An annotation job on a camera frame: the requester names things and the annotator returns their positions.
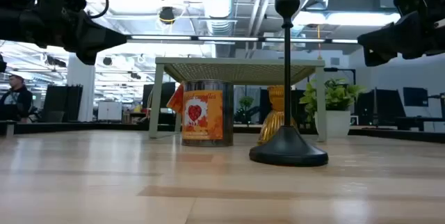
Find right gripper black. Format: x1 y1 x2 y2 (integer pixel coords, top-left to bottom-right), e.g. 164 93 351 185
357 8 445 67

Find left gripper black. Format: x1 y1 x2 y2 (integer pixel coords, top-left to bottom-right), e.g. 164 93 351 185
36 6 128 65

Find orange label candle tin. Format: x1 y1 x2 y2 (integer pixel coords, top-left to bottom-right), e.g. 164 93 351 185
181 79 234 147

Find amber ribbed glass candle holder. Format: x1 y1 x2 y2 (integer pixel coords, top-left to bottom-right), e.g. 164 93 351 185
257 84 300 145

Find black metal candlestick holder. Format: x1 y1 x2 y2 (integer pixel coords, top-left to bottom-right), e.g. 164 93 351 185
248 0 330 168

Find white building column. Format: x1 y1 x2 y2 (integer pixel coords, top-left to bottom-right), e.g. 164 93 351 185
66 53 97 123

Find black ceiling dome device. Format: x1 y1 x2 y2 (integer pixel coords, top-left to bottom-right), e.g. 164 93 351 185
159 6 176 25

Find white office cabinet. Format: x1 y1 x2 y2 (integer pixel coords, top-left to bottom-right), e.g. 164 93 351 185
97 101 123 122

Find black office partition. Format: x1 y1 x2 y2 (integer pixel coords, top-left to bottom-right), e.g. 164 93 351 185
41 84 84 123

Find orange paper tag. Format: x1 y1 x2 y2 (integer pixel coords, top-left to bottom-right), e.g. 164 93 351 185
165 83 185 114

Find green plant in white pot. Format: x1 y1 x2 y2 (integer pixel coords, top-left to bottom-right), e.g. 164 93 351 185
299 77 366 138

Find person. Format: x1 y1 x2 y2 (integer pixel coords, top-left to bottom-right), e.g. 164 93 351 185
0 74 34 124

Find long linear ceiling light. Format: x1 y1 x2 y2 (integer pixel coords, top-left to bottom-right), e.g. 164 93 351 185
127 35 359 45

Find green perforated metal shelf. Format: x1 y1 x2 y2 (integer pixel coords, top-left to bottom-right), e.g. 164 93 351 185
148 56 327 143

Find small green office plant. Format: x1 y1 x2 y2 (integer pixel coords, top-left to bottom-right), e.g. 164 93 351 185
234 95 260 126

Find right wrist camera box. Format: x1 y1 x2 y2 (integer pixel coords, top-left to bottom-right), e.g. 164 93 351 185
394 0 427 18

